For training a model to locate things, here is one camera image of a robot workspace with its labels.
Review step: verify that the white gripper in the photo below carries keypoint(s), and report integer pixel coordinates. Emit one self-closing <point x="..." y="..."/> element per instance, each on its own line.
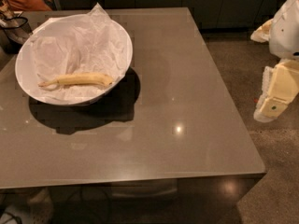
<point x="287" y="32"/>

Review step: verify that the yellow banana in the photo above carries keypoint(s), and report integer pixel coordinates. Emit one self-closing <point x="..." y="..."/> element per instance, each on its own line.
<point x="80" y="79"/>

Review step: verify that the white bowl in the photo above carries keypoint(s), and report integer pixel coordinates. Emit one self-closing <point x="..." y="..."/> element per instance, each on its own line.
<point x="24" y="70"/>

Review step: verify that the white crumpled paper liner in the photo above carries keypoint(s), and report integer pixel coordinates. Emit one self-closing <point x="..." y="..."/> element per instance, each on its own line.
<point x="86" y="43"/>

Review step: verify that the orange object in background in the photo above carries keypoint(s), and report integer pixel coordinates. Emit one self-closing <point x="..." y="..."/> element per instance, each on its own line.
<point x="29" y="5"/>

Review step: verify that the white shoe under table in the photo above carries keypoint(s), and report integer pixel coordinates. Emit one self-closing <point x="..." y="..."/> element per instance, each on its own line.
<point x="26" y="206"/>

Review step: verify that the dark bag with strap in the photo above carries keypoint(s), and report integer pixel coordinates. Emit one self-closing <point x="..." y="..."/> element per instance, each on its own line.
<point x="15" y="27"/>

